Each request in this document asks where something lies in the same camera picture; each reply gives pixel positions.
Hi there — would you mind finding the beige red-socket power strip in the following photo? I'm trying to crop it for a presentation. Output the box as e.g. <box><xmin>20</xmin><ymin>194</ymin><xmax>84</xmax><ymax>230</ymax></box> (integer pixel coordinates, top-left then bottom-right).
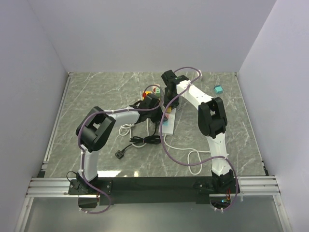
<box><xmin>150</xmin><ymin>84</ymin><xmax>161</xmax><ymax>99</ymax></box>

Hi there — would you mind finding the white multicolour power strip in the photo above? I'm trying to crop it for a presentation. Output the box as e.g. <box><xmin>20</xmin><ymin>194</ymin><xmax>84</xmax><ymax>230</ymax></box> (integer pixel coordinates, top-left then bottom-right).
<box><xmin>162</xmin><ymin>108</ymin><xmax>176</xmax><ymax>136</ymax></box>

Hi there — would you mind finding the teal USB charger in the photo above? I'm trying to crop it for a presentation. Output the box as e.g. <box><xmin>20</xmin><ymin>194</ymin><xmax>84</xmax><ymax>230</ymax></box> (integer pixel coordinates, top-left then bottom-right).
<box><xmin>214</xmin><ymin>85</ymin><xmax>223</xmax><ymax>94</ymax></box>

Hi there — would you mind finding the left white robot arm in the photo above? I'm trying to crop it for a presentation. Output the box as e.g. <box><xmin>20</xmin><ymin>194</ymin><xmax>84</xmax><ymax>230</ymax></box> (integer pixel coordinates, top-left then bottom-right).
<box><xmin>76</xmin><ymin>93</ymin><xmax>163</xmax><ymax>194</ymax></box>

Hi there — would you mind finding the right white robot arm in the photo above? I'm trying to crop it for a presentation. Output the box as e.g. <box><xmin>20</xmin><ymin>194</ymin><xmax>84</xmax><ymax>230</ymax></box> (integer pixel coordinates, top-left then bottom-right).
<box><xmin>160</xmin><ymin>69</ymin><xmax>239</xmax><ymax>194</ymax></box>

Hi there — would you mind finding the green USB charger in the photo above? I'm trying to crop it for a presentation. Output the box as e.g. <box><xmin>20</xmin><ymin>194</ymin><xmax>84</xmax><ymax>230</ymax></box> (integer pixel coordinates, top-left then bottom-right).
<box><xmin>153</xmin><ymin>87</ymin><xmax>161</xmax><ymax>97</ymax></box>

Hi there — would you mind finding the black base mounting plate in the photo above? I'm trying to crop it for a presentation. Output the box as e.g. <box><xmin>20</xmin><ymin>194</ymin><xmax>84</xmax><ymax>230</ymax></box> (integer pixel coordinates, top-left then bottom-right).
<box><xmin>69</xmin><ymin>176</ymin><xmax>241</xmax><ymax>206</ymax></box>

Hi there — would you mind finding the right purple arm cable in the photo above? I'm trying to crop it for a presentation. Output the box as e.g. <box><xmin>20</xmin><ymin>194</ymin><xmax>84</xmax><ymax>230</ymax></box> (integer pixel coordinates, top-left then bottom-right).
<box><xmin>159</xmin><ymin>66</ymin><xmax>241</xmax><ymax>213</ymax></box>

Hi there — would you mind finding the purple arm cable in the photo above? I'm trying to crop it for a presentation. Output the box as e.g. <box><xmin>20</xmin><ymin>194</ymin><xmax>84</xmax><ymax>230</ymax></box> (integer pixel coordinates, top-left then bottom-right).
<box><xmin>76</xmin><ymin>84</ymin><xmax>161</xmax><ymax>215</ymax></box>
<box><xmin>159</xmin><ymin>66</ymin><xmax>241</xmax><ymax>213</ymax></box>

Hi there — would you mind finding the black power cable with plug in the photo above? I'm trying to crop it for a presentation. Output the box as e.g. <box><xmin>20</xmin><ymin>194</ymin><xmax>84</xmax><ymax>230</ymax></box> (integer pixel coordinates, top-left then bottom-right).
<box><xmin>115</xmin><ymin>120</ymin><xmax>162</xmax><ymax>160</ymax></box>

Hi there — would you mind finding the white strip power cord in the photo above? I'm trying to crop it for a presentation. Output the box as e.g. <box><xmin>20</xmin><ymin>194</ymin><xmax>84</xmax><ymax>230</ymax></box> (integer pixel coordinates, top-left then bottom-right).
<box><xmin>164</xmin><ymin>134</ymin><xmax>211</xmax><ymax>175</ymax></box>

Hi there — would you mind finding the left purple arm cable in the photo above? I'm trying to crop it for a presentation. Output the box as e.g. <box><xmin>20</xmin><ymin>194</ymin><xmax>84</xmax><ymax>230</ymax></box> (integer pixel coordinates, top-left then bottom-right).
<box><xmin>76</xmin><ymin>84</ymin><xmax>161</xmax><ymax>215</ymax></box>

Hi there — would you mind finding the aluminium rail frame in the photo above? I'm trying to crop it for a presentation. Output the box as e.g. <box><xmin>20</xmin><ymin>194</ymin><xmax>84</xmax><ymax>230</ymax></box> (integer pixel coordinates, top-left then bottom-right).
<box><xmin>20</xmin><ymin>72</ymin><xmax>284</xmax><ymax>232</ymax></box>

